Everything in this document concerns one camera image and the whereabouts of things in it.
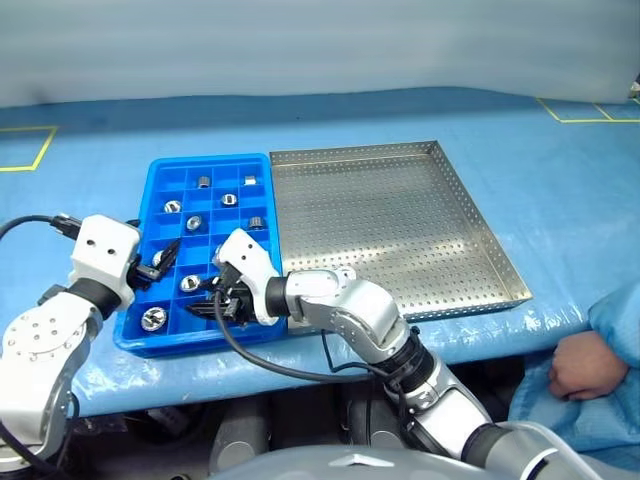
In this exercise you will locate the grey robot torso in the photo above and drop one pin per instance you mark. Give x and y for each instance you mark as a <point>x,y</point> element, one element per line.
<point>310,465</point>

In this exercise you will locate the perforated metal tray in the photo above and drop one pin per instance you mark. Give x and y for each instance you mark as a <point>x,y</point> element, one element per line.
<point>390,225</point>

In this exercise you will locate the person's bare hand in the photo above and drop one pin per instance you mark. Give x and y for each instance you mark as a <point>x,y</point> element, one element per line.
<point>587,367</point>

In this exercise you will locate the blue protective gown sleeve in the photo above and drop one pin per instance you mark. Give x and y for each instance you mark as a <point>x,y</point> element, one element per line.
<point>615,320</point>

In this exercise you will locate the grey rounded housing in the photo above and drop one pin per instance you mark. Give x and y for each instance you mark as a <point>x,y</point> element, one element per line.
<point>240,435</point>
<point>372,420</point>

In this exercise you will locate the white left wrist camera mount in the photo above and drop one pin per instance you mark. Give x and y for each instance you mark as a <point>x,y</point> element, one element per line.
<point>100,245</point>

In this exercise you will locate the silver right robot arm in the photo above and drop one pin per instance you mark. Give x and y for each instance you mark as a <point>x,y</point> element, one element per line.
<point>360,310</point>

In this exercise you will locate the blue plastic table cover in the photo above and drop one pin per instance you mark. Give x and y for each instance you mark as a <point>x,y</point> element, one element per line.
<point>525,175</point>

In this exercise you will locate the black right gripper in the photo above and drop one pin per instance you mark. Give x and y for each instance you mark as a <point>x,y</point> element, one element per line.
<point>237,305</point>

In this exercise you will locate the blue compartment tray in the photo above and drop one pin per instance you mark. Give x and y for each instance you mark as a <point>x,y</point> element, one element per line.
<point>167,232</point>

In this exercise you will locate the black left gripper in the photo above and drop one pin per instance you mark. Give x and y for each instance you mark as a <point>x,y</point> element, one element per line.
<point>137,275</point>

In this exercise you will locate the white foam backdrop sheet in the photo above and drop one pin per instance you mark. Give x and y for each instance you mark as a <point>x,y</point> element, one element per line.
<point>300,45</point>

